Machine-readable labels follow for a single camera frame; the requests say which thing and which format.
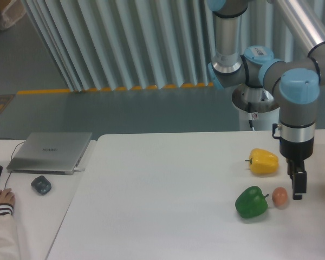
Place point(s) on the yellow bell pepper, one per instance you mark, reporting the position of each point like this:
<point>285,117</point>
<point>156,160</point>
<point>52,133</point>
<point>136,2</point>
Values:
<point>262,162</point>

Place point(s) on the brown egg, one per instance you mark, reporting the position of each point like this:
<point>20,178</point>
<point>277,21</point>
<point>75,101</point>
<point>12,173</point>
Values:
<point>279,196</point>

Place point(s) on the cardboard box in plastic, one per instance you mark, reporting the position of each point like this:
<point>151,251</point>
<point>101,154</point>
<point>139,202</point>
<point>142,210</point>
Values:
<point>10,13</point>

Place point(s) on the silver closed laptop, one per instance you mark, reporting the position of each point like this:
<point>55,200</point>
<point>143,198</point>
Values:
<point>50,152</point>

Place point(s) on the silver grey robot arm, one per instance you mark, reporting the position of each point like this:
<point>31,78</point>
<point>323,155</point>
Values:
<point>294,86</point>

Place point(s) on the white corrugated partition screen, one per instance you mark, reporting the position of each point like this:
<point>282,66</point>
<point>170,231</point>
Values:
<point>113,44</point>

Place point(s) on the person's hand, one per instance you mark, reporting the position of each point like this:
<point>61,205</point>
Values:
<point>7,201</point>

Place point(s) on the green bell pepper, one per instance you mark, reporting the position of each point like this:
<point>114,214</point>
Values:
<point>251,203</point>

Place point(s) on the white striped sleeve forearm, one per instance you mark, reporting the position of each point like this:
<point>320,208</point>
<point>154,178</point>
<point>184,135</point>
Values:
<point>9,245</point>

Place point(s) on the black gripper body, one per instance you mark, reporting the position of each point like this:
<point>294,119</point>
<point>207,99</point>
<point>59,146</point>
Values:
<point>296,151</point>

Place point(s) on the dark grey computer mouse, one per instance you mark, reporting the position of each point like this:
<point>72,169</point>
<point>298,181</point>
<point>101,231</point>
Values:
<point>41,185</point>

